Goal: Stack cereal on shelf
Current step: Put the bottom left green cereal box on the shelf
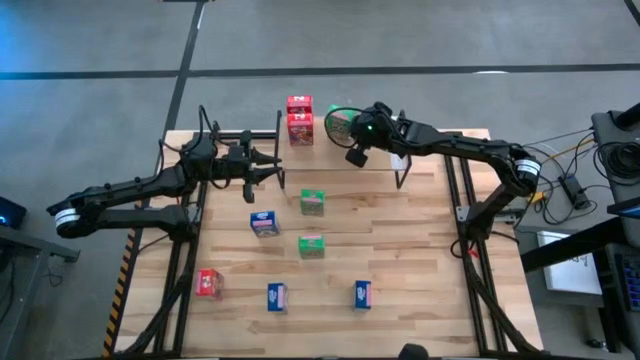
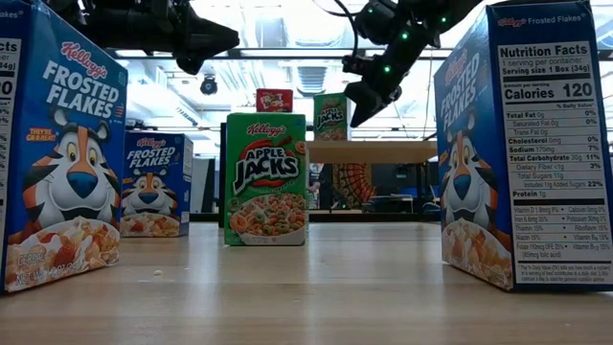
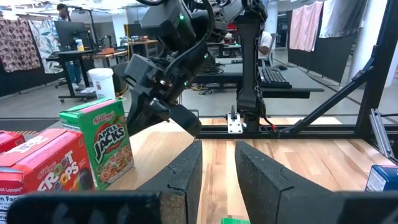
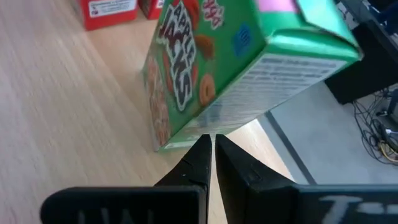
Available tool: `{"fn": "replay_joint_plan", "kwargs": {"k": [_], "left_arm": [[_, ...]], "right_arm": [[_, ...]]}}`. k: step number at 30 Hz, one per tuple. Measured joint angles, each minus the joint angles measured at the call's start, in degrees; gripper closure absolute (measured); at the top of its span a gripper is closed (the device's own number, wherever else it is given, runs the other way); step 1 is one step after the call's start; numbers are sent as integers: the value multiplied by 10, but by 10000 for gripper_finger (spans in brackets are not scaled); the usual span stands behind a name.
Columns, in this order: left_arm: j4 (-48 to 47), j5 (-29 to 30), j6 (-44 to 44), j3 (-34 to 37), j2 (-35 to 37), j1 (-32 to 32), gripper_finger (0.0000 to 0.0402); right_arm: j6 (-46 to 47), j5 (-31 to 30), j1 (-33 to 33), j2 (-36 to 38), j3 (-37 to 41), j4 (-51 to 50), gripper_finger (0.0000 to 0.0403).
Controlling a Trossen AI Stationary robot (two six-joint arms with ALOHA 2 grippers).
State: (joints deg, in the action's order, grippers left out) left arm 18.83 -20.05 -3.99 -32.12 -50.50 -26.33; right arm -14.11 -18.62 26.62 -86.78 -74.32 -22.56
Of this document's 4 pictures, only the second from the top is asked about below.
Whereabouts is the red Froot Loops cereal box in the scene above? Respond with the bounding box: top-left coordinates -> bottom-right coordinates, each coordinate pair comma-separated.
255,87 -> 295,114

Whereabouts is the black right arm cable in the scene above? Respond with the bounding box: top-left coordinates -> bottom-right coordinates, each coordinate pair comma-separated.
331,0 -> 361,58

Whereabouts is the black ceiling spotlight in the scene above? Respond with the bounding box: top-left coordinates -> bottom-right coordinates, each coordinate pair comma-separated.
199,75 -> 219,97

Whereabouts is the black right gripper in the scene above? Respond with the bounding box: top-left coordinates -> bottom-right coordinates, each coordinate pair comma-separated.
341,22 -> 441,129

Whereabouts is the white partition panel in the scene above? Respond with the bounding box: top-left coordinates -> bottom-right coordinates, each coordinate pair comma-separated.
190,156 -> 216,215

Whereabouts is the blue Frosted Flakes cereal box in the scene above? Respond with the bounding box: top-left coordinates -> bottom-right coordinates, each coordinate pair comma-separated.
119,130 -> 194,239
432,0 -> 613,293
0,0 -> 129,294

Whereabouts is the green Apple Jacks cereal box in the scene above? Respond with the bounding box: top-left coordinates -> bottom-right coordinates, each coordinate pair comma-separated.
312,92 -> 350,142
223,112 -> 308,247

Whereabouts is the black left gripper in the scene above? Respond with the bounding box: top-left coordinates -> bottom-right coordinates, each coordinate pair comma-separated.
83,0 -> 241,77

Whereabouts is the black aluminium table frame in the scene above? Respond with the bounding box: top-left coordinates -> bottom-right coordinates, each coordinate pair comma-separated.
189,211 -> 443,224

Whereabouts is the overhead light bar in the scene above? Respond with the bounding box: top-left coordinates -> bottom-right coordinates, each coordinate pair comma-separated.
107,46 -> 451,60

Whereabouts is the colourful floral hanging cloth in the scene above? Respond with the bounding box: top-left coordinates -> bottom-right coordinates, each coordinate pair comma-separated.
306,162 -> 324,211

